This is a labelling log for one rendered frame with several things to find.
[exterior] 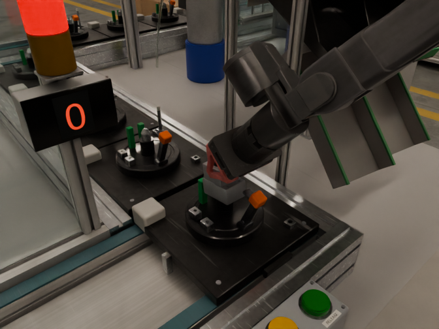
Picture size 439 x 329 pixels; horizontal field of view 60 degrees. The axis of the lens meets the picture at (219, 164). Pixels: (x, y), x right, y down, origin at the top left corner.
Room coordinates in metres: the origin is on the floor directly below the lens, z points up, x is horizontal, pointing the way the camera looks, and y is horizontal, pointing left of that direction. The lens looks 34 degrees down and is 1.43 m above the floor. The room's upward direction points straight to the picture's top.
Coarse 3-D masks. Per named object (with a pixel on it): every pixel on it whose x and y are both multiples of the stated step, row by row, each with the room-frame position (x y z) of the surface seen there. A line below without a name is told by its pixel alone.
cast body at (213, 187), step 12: (204, 168) 0.52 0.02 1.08; (216, 168) 0.50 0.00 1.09; (204, 180) 0.52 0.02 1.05; (216, 180) 0.50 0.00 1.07; (240, 180) 0.51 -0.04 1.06; (204, 192) 0.52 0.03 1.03; (216, 192) 0.50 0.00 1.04; (228, 192) 0.48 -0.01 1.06; (240, 192) 0.50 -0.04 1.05; (228, 204) 0.48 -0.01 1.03
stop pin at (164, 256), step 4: (168, 252) 0.44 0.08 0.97; (164, 256) 0.43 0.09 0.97; (168, 256) 0.43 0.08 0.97; (164, 260) 0.43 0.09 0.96; (168, 260) 0.43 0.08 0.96; (164, 264) 0.43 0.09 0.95; (168, 264) 0.43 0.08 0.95; (164, 268) 0.43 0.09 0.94; (168, 268) 0.43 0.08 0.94; (172, 268) 0.43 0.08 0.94; (168, 272) 0.43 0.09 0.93
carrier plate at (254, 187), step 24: (192, 192) 0.59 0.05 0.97; (264, 192) 0.59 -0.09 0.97; (168, 216) 0.52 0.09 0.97; (264, 216) 0.52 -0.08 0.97; (288, 216) 0.52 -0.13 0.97; (168, 240) 0.46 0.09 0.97; (192, 240) 0.46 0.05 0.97; (264, 240) 0.46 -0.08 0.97; (288, 240) 0.46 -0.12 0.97; (192, 264) 0.41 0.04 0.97; (216, 264) 0.41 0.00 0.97; (240, 264) 0.41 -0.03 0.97; (264, 264) 0.41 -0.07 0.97; (216, 288) 0.37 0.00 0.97; (240, 288) 0.38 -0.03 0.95
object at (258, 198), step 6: (246, 192) 0.47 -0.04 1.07; (252, 192) 0.47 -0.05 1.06; (258, 192) 0.46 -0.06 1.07; (252, 198) 0.45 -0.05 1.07; (258, 198) 0.45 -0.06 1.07; (264, 198) 0.45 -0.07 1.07; (252, 204) 0.45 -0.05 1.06; (258, 204) 0.44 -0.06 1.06; (246, 210) 0.47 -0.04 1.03; (252, 210) 0.46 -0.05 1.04; (246, 216) 0.47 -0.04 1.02; (252, 216) 0.47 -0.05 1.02; (246, 222) 0.47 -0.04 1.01
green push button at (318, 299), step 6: (306, 294) 0.35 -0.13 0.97; (312, 294) 0.35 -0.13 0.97; (318, 294) 0.35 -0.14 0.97; (324, 294) 0.35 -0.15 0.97; (306, 300) 0.34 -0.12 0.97; (312, 300) 0.34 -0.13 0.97; (318, 300) 0.34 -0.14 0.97; (324, 300) 0.34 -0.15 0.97; (306, 306) 0.33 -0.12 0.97; (312, 306) 0.33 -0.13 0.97; (318, 306) 0.33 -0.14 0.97; (324, 306) 0.33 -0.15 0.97; (306, 312) 0.33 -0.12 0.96; (312, 312) 0.33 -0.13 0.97; (318, 312) 0.32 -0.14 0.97; (324, 312) 0.32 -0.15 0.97
